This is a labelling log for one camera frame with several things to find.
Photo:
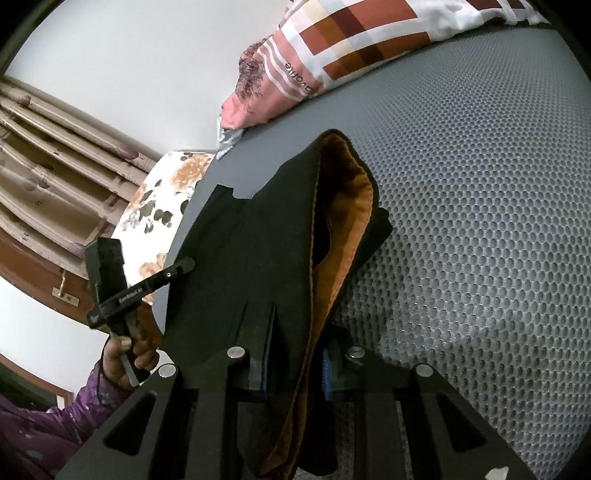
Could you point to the light patterned cloth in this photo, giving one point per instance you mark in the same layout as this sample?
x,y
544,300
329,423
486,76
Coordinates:
x,y
228,138

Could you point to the checked brown and white pillow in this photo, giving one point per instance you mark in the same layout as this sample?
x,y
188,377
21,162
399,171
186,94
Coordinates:
x,y
332,55

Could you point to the brown wooden door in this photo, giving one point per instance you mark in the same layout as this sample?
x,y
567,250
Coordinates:
x,y
32,272

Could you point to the grey mesh mattress mat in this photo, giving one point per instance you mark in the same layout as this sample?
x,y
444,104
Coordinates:
x,y
461,207

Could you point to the black pants with orange lining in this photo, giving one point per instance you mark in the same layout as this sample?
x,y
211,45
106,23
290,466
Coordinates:
x,y
277,230

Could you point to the person's left forearm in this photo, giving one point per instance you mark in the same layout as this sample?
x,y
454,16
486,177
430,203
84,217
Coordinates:
x,y
55,429

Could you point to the white floral pillow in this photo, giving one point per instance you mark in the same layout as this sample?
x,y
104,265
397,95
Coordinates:
x,y
157,207

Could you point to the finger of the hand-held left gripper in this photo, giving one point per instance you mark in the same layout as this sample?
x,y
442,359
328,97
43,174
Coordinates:
x,y
175,270

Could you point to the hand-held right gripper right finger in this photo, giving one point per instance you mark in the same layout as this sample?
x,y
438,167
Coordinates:
x,y
328,374

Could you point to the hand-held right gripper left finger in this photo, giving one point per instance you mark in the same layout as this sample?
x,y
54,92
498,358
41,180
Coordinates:
x,y
265,374

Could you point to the brass door latch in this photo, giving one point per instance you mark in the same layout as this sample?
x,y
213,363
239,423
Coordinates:
x,y
64,290

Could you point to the beige curtain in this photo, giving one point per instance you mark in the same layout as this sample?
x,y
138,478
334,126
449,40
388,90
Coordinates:
x,y
51,166

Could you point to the person's left hand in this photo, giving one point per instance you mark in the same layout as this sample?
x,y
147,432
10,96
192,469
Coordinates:
x,y
124,360

